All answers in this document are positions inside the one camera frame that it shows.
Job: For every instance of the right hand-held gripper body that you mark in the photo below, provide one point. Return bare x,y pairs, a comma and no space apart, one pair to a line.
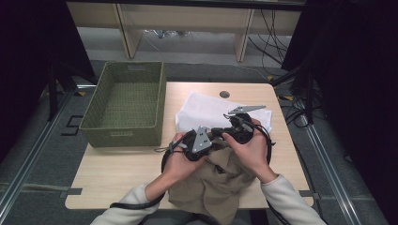
242,131

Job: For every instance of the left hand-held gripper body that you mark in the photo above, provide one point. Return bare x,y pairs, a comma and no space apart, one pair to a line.
200,142

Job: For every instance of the white mesh laundry bag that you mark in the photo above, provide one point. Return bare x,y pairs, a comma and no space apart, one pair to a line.
203,109

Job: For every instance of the beige garment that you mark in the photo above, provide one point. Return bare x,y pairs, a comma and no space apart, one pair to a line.
212,187

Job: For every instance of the green woven basket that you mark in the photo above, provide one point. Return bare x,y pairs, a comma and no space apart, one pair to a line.
125,139

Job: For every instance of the person's right hand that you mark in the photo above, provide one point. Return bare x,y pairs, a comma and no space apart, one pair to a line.
253,153

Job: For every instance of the person's left hand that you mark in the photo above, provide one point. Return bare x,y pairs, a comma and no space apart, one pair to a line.
180,165

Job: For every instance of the yellow floor tape piece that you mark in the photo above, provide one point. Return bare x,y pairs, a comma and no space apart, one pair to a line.
81,93
286,97
269,78

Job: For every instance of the black metal stand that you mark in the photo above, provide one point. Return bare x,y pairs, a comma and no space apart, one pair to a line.
309,93
52,93

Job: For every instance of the clear plastic wrap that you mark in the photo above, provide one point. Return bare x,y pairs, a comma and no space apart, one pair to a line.
162,33

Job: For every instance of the beige wooden desk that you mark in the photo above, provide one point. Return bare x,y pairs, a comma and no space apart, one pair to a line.
187,18

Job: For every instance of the black curtain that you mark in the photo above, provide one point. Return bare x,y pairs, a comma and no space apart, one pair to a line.
25,62
359,78

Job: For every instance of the metal floor rail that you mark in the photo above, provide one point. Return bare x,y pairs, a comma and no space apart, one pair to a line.
339,190
31,157

